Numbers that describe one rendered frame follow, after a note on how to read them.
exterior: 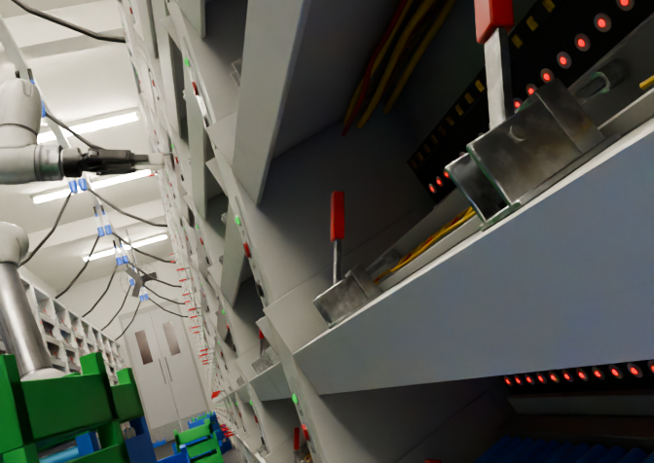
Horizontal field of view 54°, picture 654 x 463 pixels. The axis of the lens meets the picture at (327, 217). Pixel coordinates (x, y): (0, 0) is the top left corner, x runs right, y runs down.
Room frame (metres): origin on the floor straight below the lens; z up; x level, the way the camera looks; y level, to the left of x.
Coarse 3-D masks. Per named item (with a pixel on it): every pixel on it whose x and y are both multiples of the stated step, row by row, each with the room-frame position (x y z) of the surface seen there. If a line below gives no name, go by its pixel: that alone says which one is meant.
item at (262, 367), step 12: (264, 324) 0.71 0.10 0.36; (252, 348) 1.30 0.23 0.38; (264, 348) 1.30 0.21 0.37; (276, 348) 0.71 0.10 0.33; (240, 360) 1.29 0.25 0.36; (252, 360) 1.30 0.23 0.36; (264, 360) 1.12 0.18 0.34; (276, 360) 0.85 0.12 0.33; (252, 372) 1.29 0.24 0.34; (264, 372) 0.93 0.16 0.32; (276, 372) 0.80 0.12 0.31; (252, 384) 1.24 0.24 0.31; (264, 384) 1.03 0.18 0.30; (276, 384) 0.88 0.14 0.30; (288, 384) 0.77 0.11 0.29; (264, 396) 1.16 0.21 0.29; (276, 396) 0.96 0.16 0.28; (288, 396) 0.83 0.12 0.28
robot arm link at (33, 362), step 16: (0, 224) 1.89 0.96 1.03; (0, 240) 1.86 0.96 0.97; (16, 240) 1.91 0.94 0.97; (0, 256) 1.85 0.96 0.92; (16, 256) 1.89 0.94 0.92; (0, 272) 1.84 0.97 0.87; (16, 272) 1.88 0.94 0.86; (0, 288) 1.82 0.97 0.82; (16, 288) 1.85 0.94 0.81; (0, 304) 1.81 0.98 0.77; (16, 304) 1.82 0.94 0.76; (0, 320) 1.81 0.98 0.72; (16, 320) 1.81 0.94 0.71; (32, 320) 1.84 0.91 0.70; (16, 336) 1.79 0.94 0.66; (32, 336) 1.81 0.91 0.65; (16, 352) 1.78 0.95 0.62; (32, 352) 1.79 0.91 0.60; (32, 368) 1.77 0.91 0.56; (48, 368) 1.80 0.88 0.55; (64, 448) 1.79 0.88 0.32
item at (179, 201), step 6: (162, 120) 1.38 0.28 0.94; (168, 132) 1.38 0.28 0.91; (174, 156) 1.48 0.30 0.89; (174, 162) 1.53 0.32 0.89; (180, 174) 1.56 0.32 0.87; (180, 180) 1.61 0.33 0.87; (180, 186) 1.67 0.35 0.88; (180, 192) 1.73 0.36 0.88; (186, 192) 1.66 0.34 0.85; (180, 198) 1.81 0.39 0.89; (180, 204) 1.88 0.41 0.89; (186, 204) 1.77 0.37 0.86; (180, 210) 1.97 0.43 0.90; (186, 210) 1.84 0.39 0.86; (186, 216) 1.91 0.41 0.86
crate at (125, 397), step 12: (120, 372) 1.03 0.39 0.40; (120, 384) 0.99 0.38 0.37; (132, 384) 1.03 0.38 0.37; (120, 396) 0.97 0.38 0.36; (132, 396) 1.02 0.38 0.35; (120, 408) 0.96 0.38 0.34; (132, 408) 1.01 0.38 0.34; (120, 420) 0.95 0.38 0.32; (84, 432) 0.85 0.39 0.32; (96, 432) 1.03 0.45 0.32; (60, 444) 0.96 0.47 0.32
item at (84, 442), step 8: (144, 416) 1.04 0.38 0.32; (136, 424) 1.03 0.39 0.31; (144, 424) 1.04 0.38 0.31; (136, 432) 1.03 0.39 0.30; (144, 432) 1.03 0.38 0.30; (80, 440) 0.85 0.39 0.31; (88, 440) 0.85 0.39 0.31; (96, 440) 0.86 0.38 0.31; (128, 440) 0.96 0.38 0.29; (136, 440) 0.99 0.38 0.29; (144, 440) 1.02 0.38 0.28; (80, 448) 0.85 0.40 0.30; (88, 448) 0.85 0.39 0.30; (96, 448) 0.86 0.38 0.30; (128, 448) 0.95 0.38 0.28; (136, 448) 0.98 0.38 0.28; (144, 448) 1.01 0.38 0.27; (152, 448) 1.04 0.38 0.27; (80, 456) 0.85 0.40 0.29; (128, 456) 0.95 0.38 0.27; (136, 456) 0.97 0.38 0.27; (144, 456) 1.00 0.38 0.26; (152, 456) 1.03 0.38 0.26
